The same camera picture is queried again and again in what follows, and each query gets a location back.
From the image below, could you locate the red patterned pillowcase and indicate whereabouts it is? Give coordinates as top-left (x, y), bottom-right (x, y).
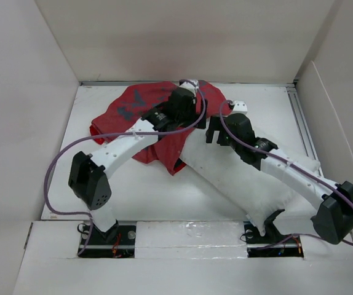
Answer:
top-left (89, 81), bottom-right (230, 175)

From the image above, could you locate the white pillow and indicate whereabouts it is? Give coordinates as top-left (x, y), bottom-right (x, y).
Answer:
top-left (180, 129), bottom-right (316, 235)

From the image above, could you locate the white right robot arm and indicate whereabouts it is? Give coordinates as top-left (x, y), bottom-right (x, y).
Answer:
top-left (206, 113), bottom-right (353, 245)

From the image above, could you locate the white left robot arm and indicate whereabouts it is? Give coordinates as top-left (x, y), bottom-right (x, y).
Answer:
top-left (68, 81), bottom-right (207, 244)

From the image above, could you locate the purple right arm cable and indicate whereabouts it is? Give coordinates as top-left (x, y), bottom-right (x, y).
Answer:
top-left (219, 98), bottom-right (353, 250)

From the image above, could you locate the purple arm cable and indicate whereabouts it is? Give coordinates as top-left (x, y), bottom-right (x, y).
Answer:
top-left (44, 79), bottom-right (208, 254)
top-left (219, 98), bottom-right (353, 250)

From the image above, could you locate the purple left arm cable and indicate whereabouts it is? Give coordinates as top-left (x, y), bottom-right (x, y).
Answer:
top-left (44, 79), bottom-right (208, 254)

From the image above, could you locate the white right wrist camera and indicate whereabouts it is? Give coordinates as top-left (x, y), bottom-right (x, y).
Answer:
top-left (228, 100), bottom-right (248, 115)

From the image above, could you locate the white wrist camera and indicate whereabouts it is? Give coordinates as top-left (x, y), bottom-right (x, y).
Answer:
top-left (179, 79), bottom-right (210, 94)
top-left (228, 100), bottom-right (248, 115)

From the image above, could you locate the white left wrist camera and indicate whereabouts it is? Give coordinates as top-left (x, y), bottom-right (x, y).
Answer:
top-left (179, 79), bottom-right (210, 94)

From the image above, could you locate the aluminium right side rail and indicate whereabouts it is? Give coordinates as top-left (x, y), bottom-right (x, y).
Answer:
top-left (286, 84), bottom-right (319, 161)

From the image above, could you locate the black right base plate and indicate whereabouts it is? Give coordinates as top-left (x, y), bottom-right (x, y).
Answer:
top-left (240, 222), bottom-right (304, 258)

